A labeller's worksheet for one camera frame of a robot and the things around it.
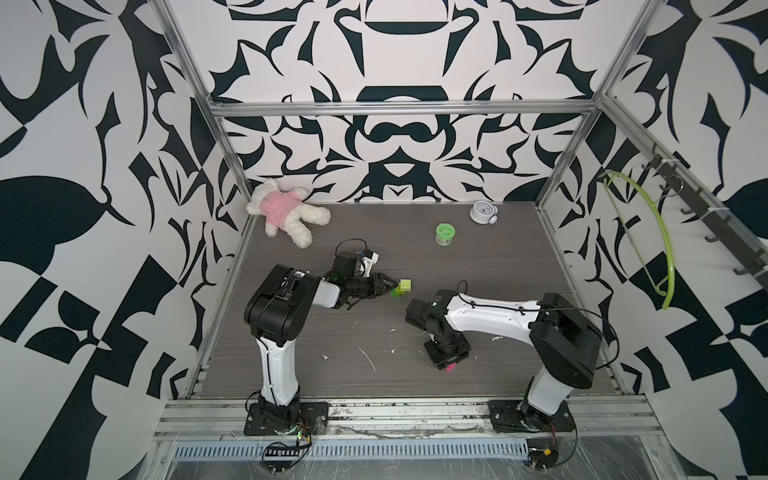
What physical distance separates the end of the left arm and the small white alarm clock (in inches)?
17.2

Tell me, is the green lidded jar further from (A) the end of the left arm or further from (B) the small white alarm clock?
(A) the end of the left arm

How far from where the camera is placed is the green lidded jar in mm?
1069

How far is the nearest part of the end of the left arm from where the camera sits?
82 centimetres

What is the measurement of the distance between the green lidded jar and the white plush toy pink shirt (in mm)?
412

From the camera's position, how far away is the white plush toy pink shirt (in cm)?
107

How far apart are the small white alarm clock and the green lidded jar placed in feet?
0.42

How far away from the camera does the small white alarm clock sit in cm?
116

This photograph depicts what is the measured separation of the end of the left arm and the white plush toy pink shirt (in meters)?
0.29

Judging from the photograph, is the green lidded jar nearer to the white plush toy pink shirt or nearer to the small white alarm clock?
the small white alarm clock
